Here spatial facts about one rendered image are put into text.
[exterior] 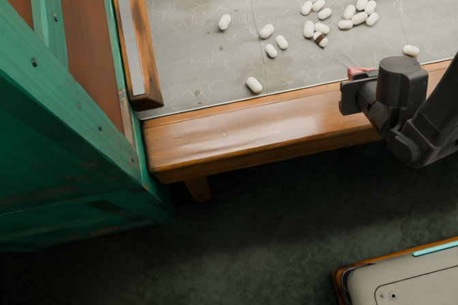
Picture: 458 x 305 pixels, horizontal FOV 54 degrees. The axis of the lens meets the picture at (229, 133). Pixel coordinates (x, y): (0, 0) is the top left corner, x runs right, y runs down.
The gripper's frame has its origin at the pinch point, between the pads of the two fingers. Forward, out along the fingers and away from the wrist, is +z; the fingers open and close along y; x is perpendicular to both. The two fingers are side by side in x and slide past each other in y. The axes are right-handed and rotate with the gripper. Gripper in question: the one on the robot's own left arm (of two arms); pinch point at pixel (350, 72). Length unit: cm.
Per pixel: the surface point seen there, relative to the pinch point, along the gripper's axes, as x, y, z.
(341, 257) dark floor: 89, -10, 28
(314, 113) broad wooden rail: 9.8, 6.3, 3.0
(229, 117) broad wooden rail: 8.1, 23.7, 5.1
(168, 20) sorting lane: -6.9, 32.5, 26.6
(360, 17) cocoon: -2.7, -9.5, 18.2
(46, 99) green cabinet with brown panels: -25, 42, -38
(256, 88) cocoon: 4.9, 16.8, 9.4
